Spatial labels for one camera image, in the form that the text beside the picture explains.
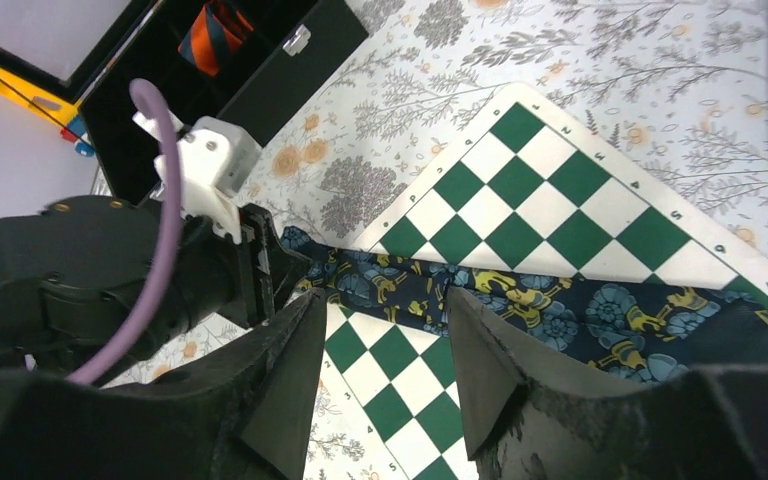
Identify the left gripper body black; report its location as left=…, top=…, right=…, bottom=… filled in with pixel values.
left=218, top=203, right=312, bottom=328

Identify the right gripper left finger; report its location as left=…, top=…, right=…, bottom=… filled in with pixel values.
left=0, top=289, right=327, bottom=479

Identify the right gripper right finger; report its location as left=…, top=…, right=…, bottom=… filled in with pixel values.
left=446, top=288, right=768, bottom=479

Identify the dark blue floral tie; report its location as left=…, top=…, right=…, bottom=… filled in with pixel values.
left=281, top=227, right=768, bottom=383

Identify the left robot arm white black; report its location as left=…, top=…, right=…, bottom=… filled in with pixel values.
left=0, top=195, right=311, bottom=383

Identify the black display box glass lid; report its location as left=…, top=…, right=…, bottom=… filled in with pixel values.
left=0, top=1, right=368, bottom=203

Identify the green white chessboard mat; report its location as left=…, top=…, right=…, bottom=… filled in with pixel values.
left=323, top=85, right=768, bottom=479

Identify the orange navy striped rolled tie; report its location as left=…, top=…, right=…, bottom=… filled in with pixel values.
left=178, top=0, right=255, bottom=77

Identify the floral table mat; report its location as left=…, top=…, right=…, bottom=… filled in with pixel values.
left=92, top=0, right=768, bottom=480

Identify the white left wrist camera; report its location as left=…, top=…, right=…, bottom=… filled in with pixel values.
left=132, top=111, right=263, bottom=245

